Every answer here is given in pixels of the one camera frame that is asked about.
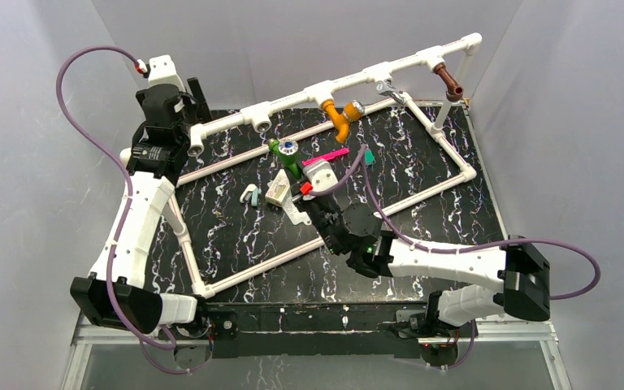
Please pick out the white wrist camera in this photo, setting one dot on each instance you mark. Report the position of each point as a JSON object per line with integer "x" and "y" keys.
{"x": 160, "y": 70}
{"x": 321, "y": 177}

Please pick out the black marble table mat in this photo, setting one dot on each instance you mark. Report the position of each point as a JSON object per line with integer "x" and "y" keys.
{"x": 229, "y": 237}

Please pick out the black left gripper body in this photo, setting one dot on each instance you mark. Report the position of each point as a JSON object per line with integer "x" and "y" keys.
{"x": 186, "y": 124}

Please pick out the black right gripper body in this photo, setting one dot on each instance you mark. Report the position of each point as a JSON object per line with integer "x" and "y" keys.
{"x": 322, "y": 214}

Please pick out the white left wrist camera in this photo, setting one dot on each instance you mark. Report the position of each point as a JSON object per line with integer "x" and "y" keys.
{"x": 160, "y": 70}

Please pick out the small green plastic piece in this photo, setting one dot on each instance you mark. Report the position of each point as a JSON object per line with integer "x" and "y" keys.
{"x": 369, "y": 158}

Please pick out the green plastic faucet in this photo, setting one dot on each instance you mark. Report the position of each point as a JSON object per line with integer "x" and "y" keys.
{"x": 287, "y": 152}

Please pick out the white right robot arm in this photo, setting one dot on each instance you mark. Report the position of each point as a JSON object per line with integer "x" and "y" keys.
{"x": 508, "y": 279}

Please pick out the white teal thread tape roll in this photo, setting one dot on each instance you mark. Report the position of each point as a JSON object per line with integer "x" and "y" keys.
{"x": 250, "y": 195}

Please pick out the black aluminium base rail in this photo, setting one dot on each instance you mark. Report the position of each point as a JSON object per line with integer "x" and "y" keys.
{"x": 317, "y": 323}

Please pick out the small beige cardboard box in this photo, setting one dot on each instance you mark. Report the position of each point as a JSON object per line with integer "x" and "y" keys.
{"x": 279, "y": 190}

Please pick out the pink plastic strip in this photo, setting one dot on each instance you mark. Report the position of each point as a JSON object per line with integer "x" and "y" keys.
{"x": 330, "y": 156}

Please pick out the orange plastic faucet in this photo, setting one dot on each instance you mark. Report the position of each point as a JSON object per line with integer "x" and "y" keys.
{"x": 342, "y": 119}

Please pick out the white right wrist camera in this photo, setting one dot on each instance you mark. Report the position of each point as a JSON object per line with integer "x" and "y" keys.
{"x": 321, "y": 177}

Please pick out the clear plastic bag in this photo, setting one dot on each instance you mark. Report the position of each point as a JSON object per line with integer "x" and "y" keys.
{"x": 295, "y": 216}

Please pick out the brown plastic faucet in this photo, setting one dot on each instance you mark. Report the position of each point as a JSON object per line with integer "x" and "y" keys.
{"x": 454, "y": 91}

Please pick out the chrome metal faucet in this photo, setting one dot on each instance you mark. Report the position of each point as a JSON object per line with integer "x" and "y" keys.
{"x": 386, "y": 89}

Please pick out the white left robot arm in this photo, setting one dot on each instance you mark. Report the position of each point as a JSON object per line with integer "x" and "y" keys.
{"x": 113, "y": 294}

